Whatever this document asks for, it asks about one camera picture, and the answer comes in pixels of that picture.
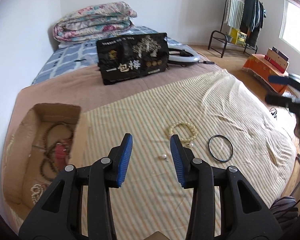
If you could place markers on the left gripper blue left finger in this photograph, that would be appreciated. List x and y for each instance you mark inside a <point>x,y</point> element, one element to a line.
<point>123,158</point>

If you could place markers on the black snack bag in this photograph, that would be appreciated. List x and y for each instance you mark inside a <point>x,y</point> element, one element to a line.
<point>129,57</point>

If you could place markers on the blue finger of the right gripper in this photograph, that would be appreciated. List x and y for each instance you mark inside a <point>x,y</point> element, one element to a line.
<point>276,100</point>
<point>291,80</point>

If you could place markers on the dark hanging clothes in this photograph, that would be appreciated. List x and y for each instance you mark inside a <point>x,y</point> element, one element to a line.
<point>252,21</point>

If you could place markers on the red strap wristwatch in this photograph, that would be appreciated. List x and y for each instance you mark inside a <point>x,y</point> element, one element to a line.
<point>61,155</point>

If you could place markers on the orange cloth covered stool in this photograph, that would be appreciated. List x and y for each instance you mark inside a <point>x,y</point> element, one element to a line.
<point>257,65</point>

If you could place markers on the yellow box on rack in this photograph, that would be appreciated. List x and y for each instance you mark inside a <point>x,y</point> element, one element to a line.
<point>238,37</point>

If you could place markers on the striped hanging towel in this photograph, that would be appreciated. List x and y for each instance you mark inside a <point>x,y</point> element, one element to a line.
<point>234,13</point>

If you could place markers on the black clothes rack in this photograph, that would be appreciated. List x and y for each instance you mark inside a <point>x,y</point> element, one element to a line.
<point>220,39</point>

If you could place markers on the dark blue bangle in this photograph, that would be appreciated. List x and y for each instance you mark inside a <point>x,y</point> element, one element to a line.
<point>220,148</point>

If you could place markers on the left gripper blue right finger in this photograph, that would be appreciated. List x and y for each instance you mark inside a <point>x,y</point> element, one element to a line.
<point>179,159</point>

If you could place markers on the brown bed blanket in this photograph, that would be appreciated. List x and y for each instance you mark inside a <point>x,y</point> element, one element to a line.
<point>85,88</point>

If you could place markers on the boxes on orange stool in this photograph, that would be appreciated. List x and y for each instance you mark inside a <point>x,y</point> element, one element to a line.
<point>279,60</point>

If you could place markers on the dark striped cloth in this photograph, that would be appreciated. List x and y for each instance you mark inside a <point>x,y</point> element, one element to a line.
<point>285,211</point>

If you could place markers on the folded floral quilt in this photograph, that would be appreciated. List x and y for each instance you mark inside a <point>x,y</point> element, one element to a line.
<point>94,22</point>

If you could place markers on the striped yellow towel blanket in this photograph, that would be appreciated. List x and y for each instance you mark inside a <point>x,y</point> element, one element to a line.
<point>195,109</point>

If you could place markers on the open cardboard box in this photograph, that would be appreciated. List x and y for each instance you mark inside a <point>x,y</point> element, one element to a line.
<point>31,164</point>

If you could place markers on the white ring light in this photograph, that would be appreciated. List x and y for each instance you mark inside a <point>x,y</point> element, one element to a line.
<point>184,56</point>

